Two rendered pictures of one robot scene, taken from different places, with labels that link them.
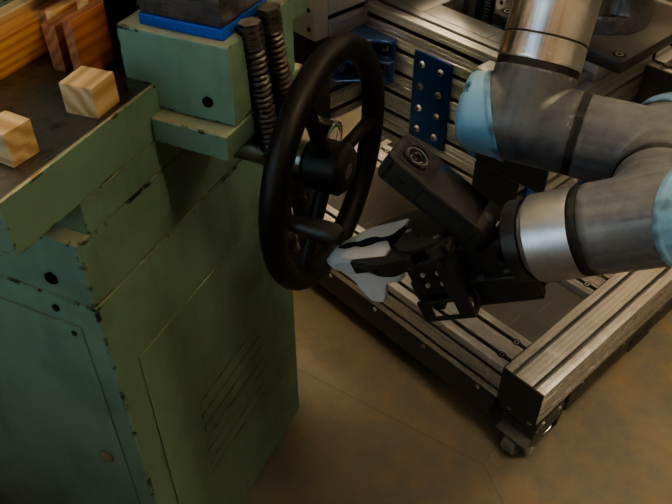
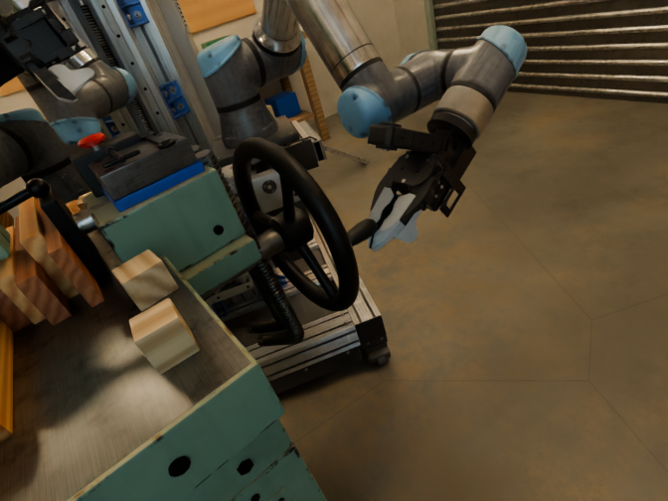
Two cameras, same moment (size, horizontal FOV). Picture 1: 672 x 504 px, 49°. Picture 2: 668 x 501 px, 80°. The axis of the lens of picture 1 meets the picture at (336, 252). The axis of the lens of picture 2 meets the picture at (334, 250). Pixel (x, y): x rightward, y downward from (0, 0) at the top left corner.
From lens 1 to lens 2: 0.54 m
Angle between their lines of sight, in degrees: 42
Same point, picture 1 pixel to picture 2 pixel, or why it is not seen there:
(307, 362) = not seen: hidden behind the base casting
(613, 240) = (500, 79)
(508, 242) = (462, 124)
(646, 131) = (433, 59)
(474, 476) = (389, 388)
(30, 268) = (217, 487)
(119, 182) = not seen: hidden behind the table
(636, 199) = (491, 56)
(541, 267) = (482, 122)
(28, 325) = not seen: outside the picture
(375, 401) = (315, 422)
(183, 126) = (216, 261)
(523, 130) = (397, 93)
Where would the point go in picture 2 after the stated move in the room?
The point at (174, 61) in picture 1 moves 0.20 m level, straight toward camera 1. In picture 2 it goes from (175, 217) to (348, 195)
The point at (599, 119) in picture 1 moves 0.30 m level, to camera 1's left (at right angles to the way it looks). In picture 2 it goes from (415, 68) to (322, 154)
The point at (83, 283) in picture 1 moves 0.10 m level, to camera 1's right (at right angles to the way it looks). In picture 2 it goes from (278, 429) to (324, 353)
